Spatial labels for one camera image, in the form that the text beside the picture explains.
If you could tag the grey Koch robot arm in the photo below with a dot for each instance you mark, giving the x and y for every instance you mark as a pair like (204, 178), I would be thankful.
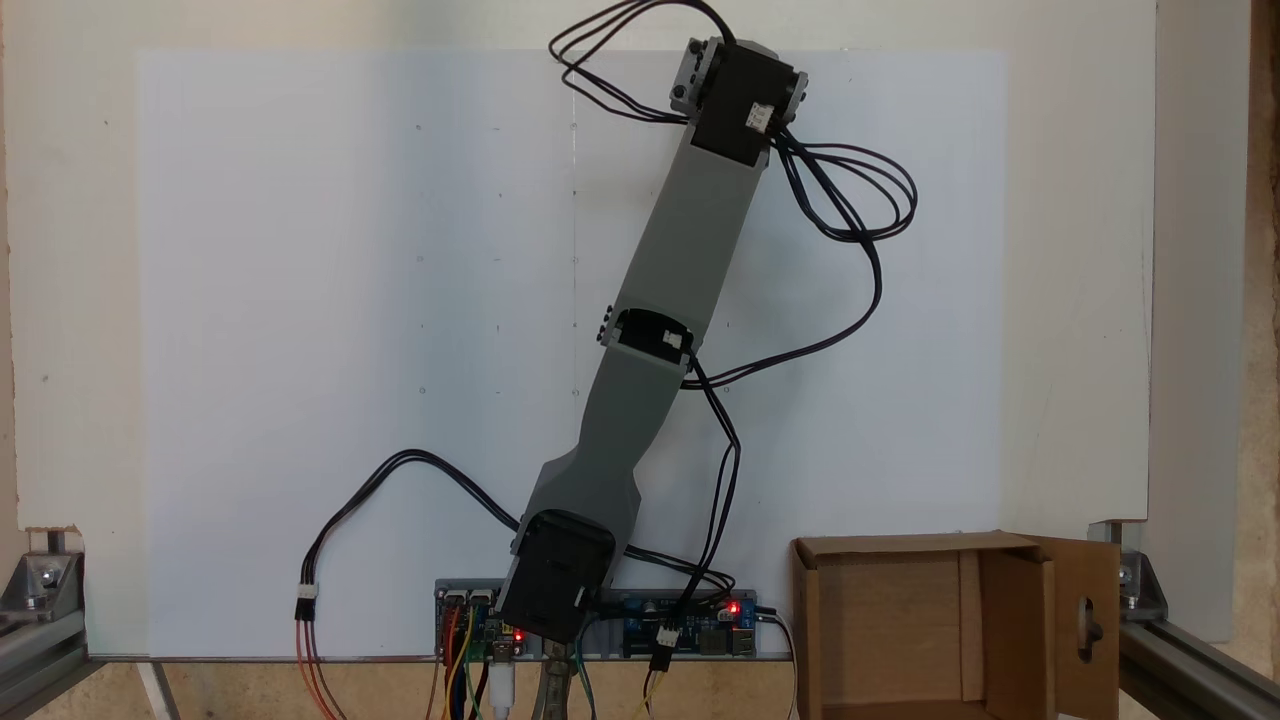
(690, 230)

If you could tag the white paper sheet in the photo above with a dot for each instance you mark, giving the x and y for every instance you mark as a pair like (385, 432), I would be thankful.
(300, 300)

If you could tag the blue circuit board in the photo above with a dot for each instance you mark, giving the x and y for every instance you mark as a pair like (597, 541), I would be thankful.
(640, 635)

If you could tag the grey board mounting plate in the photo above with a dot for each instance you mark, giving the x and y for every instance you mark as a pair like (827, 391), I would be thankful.
(603, 640)

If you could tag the green circuit board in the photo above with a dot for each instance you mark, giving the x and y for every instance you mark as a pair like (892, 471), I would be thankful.
(487, 628)

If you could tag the brown cardboard box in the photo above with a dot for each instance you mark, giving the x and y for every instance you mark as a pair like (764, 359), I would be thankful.
(880, 640)

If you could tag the grey metal clamp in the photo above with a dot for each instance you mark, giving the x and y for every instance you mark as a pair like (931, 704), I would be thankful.
(553, 690)

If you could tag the metal corner bracket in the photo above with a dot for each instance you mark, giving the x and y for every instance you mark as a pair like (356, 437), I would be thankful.
(45, 575)
(1140, 585)

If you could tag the aluminium frame post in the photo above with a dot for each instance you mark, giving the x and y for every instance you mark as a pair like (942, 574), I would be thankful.
(1180, 670)
(40, 650)

